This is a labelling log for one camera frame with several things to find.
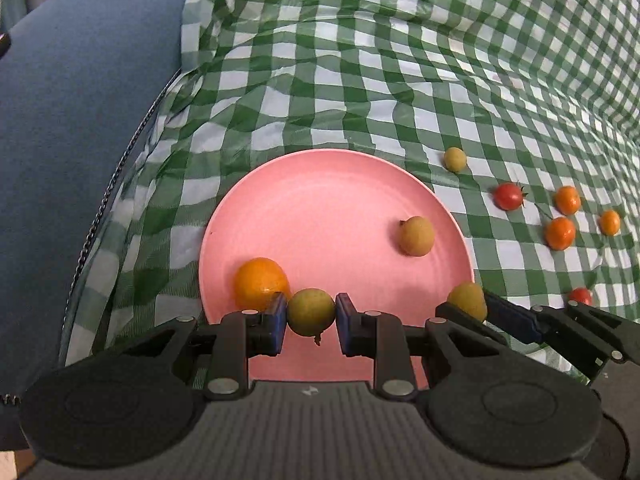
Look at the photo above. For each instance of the small orange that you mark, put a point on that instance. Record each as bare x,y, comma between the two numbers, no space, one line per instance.
568,200
560,233
262,284
609,222

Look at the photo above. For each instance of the longan fruit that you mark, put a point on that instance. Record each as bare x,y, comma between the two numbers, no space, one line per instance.
467,299
310,311
455,159

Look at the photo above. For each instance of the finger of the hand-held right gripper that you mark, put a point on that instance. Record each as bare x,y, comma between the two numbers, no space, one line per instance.
510,317
444,311

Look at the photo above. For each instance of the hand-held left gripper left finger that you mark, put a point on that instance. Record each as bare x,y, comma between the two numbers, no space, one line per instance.
275,324

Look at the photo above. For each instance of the pink round plate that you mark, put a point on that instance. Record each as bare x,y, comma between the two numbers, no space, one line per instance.
325,220

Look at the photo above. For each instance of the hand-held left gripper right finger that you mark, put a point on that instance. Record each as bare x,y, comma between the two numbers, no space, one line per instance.
345,325

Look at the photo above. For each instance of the green checked tablecloth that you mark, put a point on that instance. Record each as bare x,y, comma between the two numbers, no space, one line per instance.
380,70

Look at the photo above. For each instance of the yellow-green tomato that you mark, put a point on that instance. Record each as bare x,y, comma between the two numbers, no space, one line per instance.
415,236

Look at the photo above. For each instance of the blue sofa armrest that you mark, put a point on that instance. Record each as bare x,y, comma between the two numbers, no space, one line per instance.
65,160

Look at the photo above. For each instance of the cherry tomato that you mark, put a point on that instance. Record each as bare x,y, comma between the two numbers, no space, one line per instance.
581,296
508,196

